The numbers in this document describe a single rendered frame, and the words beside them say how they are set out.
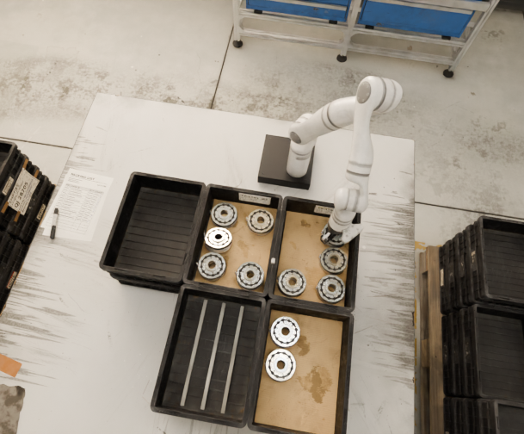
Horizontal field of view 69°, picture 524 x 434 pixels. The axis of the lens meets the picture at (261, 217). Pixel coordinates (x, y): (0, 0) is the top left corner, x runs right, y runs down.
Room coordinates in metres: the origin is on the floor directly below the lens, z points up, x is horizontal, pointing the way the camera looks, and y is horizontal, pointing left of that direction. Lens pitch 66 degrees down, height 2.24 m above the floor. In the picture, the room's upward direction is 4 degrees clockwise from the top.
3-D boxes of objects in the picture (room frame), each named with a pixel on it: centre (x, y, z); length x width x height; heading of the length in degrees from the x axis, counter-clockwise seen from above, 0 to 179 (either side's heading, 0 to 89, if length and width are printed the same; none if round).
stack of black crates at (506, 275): (0.60, -1.17, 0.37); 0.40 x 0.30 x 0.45; 174
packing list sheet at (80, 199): (0.68, 0.81, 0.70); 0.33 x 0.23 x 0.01; 174
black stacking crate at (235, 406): (0.10, 0.13, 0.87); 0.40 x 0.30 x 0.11; 174
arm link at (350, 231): (0.53, -0.29, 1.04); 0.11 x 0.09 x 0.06; 43
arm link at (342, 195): (0.55, -0.26, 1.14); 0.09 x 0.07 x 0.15; 83
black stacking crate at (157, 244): (0.53, 0.39, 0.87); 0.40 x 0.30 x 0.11; 174
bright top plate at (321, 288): (0.35, -0.27, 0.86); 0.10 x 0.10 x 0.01
